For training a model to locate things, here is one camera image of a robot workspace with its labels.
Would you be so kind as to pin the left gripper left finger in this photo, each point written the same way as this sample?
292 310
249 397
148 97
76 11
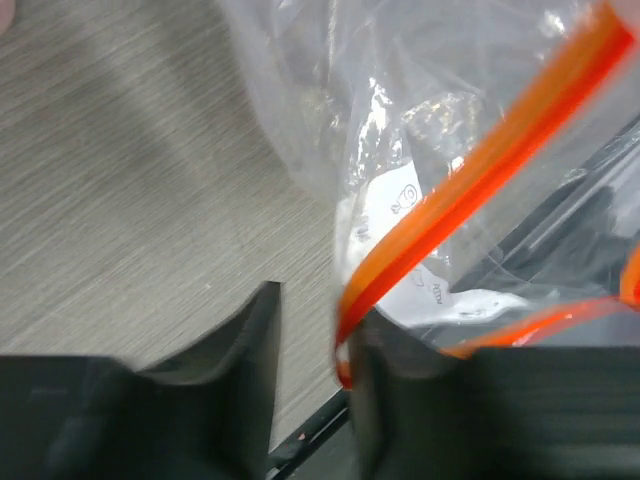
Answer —
204 412

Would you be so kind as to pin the clear zip top bag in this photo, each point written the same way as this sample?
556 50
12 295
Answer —
422 120

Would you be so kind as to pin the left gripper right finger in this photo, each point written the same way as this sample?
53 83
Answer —
565 409

